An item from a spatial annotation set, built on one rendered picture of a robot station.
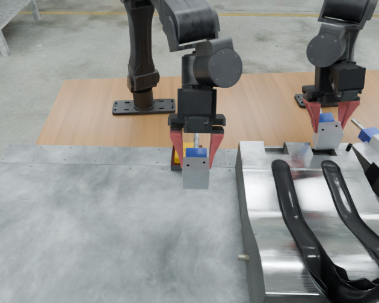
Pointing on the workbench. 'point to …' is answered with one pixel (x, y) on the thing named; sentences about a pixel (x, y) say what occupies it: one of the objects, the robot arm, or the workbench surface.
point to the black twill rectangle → (373, 173)
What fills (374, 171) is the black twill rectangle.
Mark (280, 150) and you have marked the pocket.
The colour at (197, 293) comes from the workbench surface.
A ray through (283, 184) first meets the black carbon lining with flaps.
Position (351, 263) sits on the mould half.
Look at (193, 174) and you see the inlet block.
